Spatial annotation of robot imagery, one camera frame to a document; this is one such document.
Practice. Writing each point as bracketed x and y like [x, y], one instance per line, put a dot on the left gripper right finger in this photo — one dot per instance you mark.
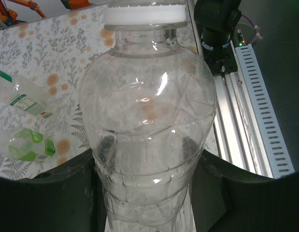
[248, 205]

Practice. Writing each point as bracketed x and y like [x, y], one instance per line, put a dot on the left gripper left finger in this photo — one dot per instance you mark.
[43, 205]

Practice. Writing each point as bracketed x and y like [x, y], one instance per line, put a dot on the white green label plastic bottle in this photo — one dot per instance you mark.
[23, 101]

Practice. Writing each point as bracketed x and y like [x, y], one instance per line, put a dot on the blue printed white bottle cap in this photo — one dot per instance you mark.
[144, 15]

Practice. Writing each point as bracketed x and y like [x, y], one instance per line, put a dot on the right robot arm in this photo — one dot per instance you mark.
[212, 19]

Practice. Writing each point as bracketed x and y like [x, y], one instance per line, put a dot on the small circuit board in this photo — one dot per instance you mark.
[241, 41]

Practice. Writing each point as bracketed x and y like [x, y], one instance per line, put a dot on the wide aluminium frame rail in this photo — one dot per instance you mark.
[236, 120]

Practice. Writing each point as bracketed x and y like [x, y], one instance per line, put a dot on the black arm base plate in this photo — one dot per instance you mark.
[221, 60]

